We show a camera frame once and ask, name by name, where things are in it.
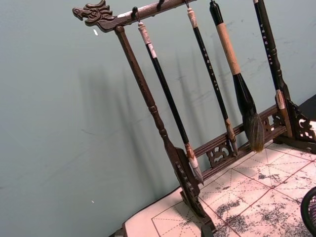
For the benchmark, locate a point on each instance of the thin black brush white ends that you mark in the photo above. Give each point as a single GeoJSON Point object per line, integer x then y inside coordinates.
{"type": "Point", "coordinates": [163, 81]}

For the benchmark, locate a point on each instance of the black brush white characters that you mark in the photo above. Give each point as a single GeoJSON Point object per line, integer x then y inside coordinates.
{"type": "Point", "coordinates": [268, 50]}

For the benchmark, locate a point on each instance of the dark wooden dragon brush rack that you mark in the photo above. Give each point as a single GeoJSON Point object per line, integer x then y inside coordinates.
{"type": "Point", "coordinates": [139, 82]}

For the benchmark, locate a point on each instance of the white gridded calligraphy practice mat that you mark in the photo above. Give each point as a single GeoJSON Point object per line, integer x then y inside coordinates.
{"type": "Point", "coordinates": [249, 187]}

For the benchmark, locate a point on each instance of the thin black brush brown tip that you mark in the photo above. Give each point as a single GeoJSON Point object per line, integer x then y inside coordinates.
{"type": "Point", "coordinates": [209, 69]}

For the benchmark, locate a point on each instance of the black mesh container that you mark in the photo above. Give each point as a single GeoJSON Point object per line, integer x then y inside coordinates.
{"type": "Point", "coordinates": [310, 214]}

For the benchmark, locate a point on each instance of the black table cloth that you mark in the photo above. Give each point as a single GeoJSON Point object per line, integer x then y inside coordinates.
{"type": "Point", "coordinates": [308, 106]}

